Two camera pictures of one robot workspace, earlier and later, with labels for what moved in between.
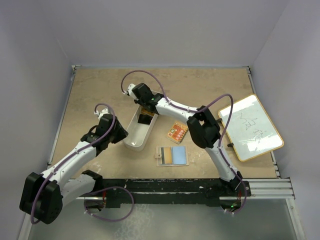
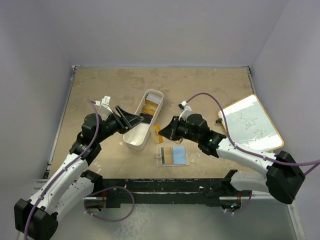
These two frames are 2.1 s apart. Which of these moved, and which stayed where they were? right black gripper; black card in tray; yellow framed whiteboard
Moved: right black gripper
Stayed: yellow framed whiteboard; black card in tray
